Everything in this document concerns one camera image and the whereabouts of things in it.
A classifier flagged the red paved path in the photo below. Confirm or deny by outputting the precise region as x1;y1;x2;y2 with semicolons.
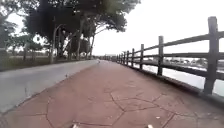
0;59;224;128

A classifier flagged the grass strip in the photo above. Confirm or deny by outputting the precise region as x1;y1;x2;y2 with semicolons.
0;55;88;72

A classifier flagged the grey kerb under fence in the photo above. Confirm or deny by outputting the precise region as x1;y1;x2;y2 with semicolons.
116;61;224;108

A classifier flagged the row of trees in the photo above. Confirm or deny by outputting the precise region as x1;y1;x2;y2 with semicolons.
0;0;142;64

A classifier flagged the water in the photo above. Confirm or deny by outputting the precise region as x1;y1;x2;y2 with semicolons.
133;61;224;98

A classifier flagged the dark wooden rail fence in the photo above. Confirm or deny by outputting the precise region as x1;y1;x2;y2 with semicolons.
99;16;224;96

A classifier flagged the grey concrete strip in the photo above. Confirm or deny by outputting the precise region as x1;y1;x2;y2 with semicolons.
0;59;100;114

